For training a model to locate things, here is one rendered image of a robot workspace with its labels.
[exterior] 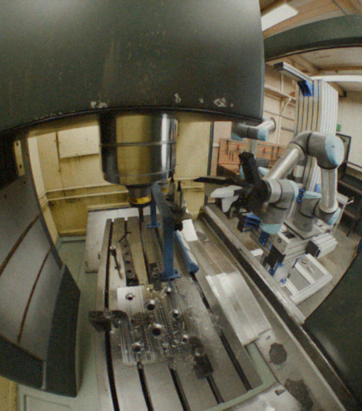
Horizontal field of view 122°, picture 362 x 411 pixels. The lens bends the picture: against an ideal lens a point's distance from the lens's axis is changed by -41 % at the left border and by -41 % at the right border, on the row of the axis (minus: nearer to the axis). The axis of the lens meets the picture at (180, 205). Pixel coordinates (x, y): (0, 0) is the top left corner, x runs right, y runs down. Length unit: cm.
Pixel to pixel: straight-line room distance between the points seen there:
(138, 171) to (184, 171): 120
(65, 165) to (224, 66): 137
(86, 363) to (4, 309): 55
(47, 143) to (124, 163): 128
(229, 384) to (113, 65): 78
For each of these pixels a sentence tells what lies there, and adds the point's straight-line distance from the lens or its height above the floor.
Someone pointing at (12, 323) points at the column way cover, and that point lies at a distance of 60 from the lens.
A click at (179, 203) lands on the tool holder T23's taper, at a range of 64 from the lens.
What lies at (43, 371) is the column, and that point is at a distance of 79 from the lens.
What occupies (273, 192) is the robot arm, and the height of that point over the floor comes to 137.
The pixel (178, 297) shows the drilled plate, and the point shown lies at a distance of 63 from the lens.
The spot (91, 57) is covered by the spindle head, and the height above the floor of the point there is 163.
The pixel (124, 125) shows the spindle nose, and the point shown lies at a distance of 28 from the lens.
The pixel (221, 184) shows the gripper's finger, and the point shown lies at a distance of 46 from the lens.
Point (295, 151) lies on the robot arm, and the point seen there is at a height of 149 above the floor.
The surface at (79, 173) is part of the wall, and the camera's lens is 147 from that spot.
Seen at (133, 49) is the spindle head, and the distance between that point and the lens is 26.
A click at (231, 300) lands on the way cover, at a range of 96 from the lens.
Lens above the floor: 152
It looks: 26 degrees down
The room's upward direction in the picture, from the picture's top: 2 degrees clockwise
